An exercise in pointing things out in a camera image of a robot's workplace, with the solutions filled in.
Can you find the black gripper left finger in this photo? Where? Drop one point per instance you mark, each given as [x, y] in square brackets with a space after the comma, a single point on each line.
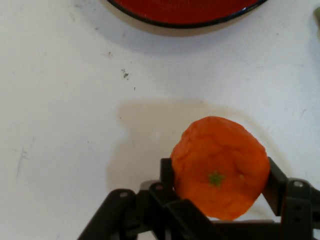
[150, 215]

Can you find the red enamel plate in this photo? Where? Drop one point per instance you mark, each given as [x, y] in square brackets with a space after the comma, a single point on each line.
[187, 11]

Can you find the toy orange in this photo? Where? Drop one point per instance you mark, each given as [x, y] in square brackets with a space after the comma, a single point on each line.
[220, 160]

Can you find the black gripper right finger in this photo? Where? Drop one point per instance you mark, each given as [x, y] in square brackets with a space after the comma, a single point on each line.
[297, 207]

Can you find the toy purple eggplant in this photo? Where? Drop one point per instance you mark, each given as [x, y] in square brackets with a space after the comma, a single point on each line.
[318, 15]

